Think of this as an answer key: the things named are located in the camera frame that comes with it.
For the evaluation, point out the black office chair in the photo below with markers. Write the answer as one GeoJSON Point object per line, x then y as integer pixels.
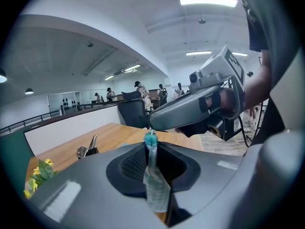
{"type": "Point", "coordinates": [133, 113]}

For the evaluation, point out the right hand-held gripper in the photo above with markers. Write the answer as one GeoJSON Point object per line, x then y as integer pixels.
{"type": "Point", "coordinates": [228, 63]}

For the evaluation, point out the black metal railing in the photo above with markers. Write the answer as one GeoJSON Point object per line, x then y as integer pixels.
{"type": "Point", "coordinates": [28, 121]}

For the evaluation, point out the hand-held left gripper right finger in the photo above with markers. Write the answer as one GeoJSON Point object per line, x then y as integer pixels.
{"type": "Point", "coordinates": [214, 175]}

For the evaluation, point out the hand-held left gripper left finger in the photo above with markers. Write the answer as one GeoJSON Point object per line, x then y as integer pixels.
{"type": "Point", "coordinates": [83, 187]}

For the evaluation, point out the metal binder clip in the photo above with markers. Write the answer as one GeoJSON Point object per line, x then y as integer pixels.
{"type": "Point", "coordinates": [82, 151]}

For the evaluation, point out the black pendant lamp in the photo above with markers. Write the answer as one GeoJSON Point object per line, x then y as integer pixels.
{"type": "Point", "coordinates": [2, 77]}
{"type": "Point", "coordinates": [29, 91]}

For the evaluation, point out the person's black clothing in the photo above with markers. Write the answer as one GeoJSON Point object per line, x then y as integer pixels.
{"type": "Point", "coordinates": [278, 32]}

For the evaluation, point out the white partition panel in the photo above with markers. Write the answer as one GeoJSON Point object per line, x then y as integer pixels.
{"type": "Point", "coordinates": [71, 128]}

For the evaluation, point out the round ceiling fixture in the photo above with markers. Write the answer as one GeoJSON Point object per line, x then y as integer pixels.
{"type": "Point", "coordinates": [202, 21]}
{"type": "Point", "coordinates": [90, 44]}

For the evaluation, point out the wide ceiling light panel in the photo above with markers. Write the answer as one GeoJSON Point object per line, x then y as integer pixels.
{"type": "Point", "coordinates": [208, 1]}

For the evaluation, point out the light teal pencil pouch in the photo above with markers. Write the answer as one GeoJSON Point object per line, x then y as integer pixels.
{"type": "Point", "coordinates": [155, 187]}

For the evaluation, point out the potted artificial sunflower plant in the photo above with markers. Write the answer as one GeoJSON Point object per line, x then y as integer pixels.
{"type": "Point", "coordinates": [45, 173]}

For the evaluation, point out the person's right hand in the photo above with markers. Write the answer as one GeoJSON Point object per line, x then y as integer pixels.
{"type": "Point", "coordinates": [226, 101]}

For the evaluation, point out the person's right forearm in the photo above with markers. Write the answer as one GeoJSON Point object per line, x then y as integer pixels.
{"type": "Point", "coordinates": [257, 87]}

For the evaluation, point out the green partition panel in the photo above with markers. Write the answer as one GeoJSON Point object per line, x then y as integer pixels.
{"type": "Point", "coordinates": [14, 156]}

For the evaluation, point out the long ceiling strip light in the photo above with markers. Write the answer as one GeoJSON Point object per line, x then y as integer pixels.
{"type": "Point", "coordinates": [132, 67]}
{"type": "Point", "coordinates": [199, 53]}
{"type": "Point", "coordinates": [109, 77]}
{"type": "Point", "coordinates": [240, 54]}

